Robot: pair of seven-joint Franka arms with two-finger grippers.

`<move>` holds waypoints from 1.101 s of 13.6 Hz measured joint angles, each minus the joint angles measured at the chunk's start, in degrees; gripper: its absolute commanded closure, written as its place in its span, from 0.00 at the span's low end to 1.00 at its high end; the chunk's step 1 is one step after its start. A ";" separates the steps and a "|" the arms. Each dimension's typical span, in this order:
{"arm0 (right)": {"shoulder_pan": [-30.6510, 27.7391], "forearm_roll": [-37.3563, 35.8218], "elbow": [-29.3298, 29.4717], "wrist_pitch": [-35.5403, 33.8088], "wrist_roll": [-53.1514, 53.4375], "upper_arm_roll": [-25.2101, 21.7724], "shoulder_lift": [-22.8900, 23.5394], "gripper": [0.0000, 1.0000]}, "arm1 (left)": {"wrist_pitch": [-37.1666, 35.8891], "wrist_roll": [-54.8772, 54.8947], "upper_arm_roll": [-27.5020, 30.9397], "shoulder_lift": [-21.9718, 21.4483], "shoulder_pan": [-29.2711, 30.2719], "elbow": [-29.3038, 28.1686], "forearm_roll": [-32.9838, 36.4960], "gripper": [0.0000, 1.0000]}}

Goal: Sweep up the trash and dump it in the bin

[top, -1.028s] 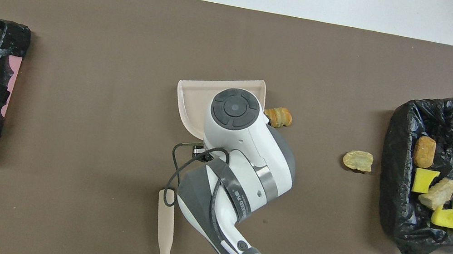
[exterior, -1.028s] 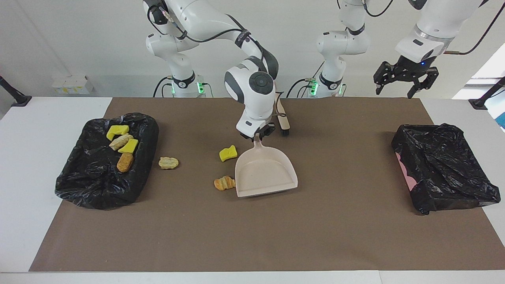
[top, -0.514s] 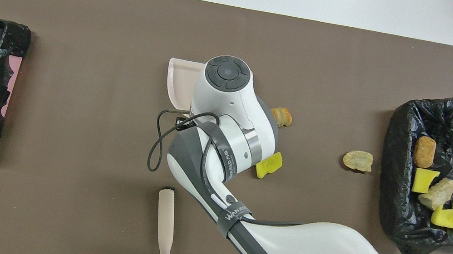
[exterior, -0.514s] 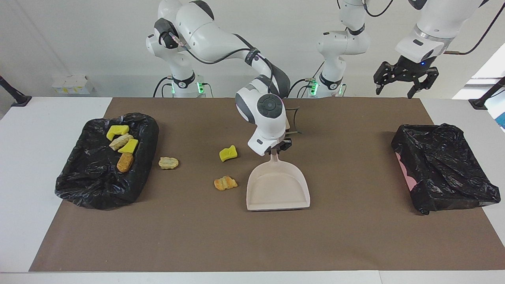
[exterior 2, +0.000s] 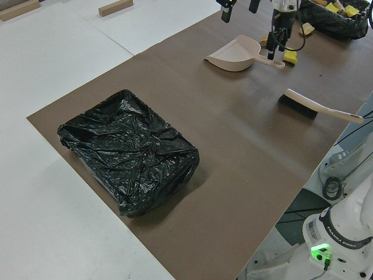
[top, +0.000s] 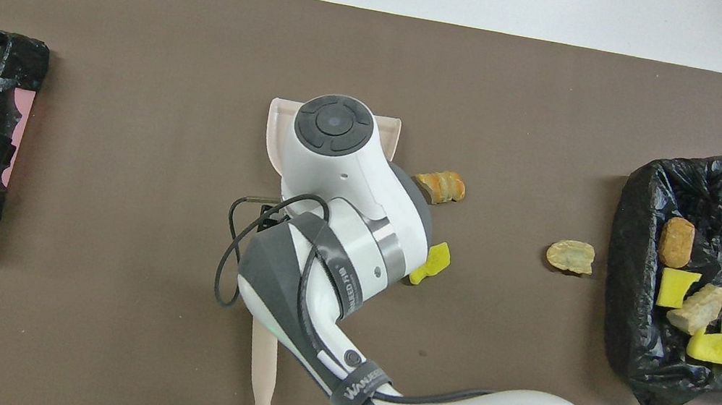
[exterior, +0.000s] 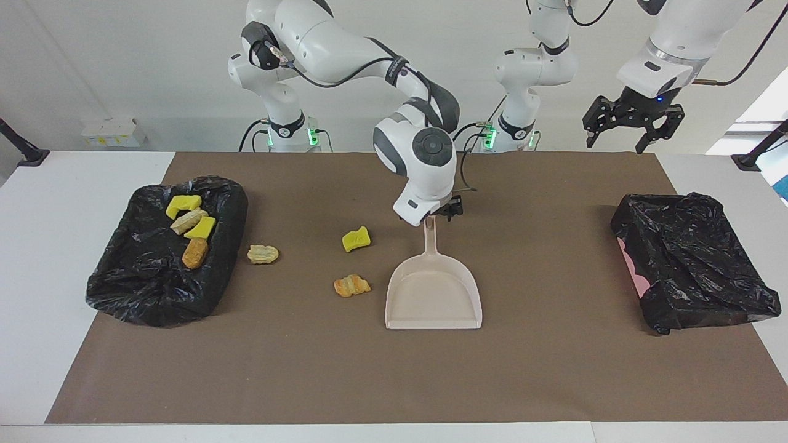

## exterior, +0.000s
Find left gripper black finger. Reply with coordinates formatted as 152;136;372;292
582;96;617;149
635;106;686;155

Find beige plastic dustpan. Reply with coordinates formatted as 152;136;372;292
385;215;483;330

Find yellow wavy foam piece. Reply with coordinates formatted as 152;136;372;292
342;226;371;253

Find orange striped foam piece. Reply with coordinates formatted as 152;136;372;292
334;274;372;298

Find pale beige foam piece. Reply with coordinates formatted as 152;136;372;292
247;244;279;266

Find yellow curved foam piece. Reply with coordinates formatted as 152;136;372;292
184;216;217;240

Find brown cork-like foam piece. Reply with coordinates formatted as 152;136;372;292
182;238;209;269

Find pale beige foam chunk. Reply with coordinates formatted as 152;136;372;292
170;209;209;236

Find yellow notched foam piece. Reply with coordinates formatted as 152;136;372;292
166;194;203;220

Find pink bin with black bag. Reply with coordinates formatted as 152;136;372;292
610;192;782;336

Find bin lined with black bag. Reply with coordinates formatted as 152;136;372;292
86;175;249;328

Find black clamp stand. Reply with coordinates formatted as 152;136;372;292
0;117;50;167
731;119;788;172

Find brown table mat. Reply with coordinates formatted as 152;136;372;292
45;151;788;425

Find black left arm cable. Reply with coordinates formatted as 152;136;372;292
526;0;788;87

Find black left base cable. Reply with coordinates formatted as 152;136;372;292
454;120;494;156

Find black base cable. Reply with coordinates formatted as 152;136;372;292
454;120;494;156
238;118;273;153

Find black right base cable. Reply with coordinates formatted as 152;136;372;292
238;118;273;153

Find white box by wall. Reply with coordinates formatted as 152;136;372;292
81;116;147;149

